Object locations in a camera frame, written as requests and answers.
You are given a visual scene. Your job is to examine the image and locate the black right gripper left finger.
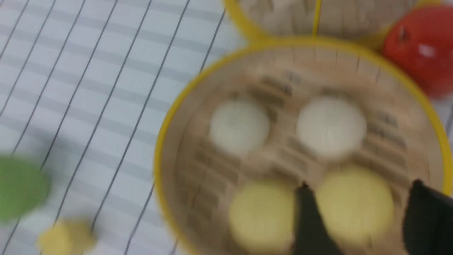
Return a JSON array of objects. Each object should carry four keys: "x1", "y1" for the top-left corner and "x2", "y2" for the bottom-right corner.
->
[{"x1": 292, "y1": 182, "x2": 342, "y2": 255}]

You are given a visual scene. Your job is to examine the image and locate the bamboo steamer tray yellow rim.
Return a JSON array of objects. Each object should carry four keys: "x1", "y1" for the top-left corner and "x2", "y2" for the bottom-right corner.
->
[{"x1": 154, "y1": 37, "x2": 452, "y2": 255}]

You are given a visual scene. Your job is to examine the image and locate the red plastic tomato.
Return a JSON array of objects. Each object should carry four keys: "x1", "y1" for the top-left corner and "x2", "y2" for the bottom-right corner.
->
[{"x1": 383, "y1": 4, "x2": 453, "y2": 98}]

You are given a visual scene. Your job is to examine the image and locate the white round bun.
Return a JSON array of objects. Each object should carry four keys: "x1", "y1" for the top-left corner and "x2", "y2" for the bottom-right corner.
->
[{"x1": 209, "y1": 99, "x2": 271, "y2": 156}]

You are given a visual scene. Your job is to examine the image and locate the green plastic apple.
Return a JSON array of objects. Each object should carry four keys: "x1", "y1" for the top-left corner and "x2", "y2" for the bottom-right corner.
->
[{"x1": 0, "y1": 155, "x2": 51, "y2": 224}]

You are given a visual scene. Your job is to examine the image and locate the beige round bun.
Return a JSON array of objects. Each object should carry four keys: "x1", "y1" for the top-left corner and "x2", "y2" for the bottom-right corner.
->
[{"x1": 296, "y1": 95, "x2": 368, "y2": 160}]

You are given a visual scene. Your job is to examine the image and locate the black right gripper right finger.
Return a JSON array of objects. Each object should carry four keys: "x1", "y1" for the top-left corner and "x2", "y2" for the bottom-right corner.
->
[{"x1": 403, "y1": 180, "x2": 453, "y2": 255}]

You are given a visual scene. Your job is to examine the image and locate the yellow foam cube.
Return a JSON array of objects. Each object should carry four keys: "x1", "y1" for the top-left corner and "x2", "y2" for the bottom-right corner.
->
[{"x1": 37, "y1": 219, "x2": 97, "y2": 255}]

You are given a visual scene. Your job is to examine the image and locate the bamboo steamer lid yellow rim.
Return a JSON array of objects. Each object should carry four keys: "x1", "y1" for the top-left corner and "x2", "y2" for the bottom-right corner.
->
[{"x1": 223, "y1": 0, "x2": 443, "y2": 48}]

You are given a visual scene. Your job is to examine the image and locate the pale yellow round bun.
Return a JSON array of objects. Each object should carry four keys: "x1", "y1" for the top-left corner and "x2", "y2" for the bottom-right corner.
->
[{"x1": 228, "y1": 180, "x2": 297, "y2": 255}]

